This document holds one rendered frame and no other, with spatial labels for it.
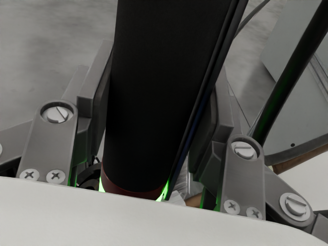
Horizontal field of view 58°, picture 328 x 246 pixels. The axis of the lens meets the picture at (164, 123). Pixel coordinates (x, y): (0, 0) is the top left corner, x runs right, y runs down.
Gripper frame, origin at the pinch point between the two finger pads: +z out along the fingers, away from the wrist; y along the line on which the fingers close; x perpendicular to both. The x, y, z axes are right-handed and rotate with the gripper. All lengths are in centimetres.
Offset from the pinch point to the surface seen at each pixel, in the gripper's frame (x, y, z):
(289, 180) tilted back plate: -30.0, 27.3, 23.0
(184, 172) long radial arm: -33.3, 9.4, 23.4
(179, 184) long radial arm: -34.2, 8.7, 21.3
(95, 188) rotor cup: -23.3, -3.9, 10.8
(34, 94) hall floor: -148, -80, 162
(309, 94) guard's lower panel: -58, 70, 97
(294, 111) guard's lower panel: -70, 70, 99
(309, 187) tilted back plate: -27.9, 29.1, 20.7
